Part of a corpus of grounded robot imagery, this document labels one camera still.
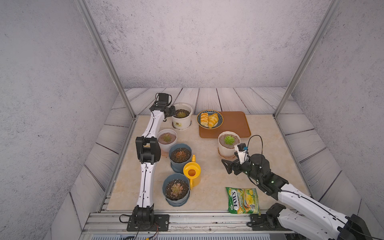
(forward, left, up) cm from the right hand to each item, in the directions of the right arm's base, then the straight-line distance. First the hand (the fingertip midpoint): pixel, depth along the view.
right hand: (230, 156), depth 78 cm
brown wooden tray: (+39, -14, -16) cm, 44 cm away
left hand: (+38, +33, -3) cm, 51 cm away
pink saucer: (+10, +39, -14) cm, 42 cm away
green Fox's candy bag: (-17, -6, -15) cm, 24 cm away
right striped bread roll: (+37, +6, -11) cm, 39 cm away
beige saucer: (+8, -3, -15) cm, 17 cm away
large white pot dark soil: (+32, +28, -7) cm, 43 cm away
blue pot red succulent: (+5, +27, -6) cm, 28 cm away
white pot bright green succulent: (+14, -1, -5) cm, 15 cm away
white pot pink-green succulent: (+16, +37, -5) cm, 40 cm away
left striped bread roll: (+38, +12, -11) cm, 42 cm away
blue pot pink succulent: (-14, +27, -8) cm, 31 cm away
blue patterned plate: (+37, +1, -15) cm, 40 cm away
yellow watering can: (-5, +19, -6) cm, 21 cm away
